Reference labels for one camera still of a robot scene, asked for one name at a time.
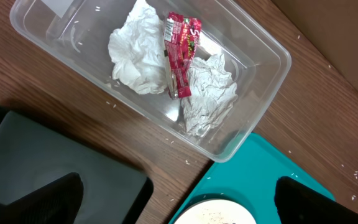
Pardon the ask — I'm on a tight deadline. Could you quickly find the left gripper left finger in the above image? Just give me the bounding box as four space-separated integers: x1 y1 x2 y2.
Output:
0 172 84 224

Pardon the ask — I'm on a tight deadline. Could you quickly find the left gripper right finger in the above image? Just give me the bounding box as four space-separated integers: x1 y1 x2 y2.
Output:
274 176 358 224

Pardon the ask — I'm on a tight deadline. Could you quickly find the silver foil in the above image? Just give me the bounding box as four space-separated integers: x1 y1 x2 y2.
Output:
181 54 237 138

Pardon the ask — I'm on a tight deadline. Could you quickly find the white napkin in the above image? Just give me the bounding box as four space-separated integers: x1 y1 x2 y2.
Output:
108 0 167 95

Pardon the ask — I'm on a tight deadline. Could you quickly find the red snack wrapper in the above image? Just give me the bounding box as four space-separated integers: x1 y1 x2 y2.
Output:
163 12 202 100

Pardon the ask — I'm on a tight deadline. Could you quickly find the teal serving tray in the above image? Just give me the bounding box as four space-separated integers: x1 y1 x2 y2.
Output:
169 133 334 224

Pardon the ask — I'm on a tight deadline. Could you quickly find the black tray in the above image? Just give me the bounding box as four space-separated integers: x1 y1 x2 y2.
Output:
0 106 154 223

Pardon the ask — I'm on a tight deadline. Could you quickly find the large white plate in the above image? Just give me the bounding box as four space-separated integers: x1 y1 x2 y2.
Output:
173 199 256 224

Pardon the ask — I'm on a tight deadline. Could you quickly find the clear plastic bin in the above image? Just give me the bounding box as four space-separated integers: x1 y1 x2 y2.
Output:
10 0 291 162

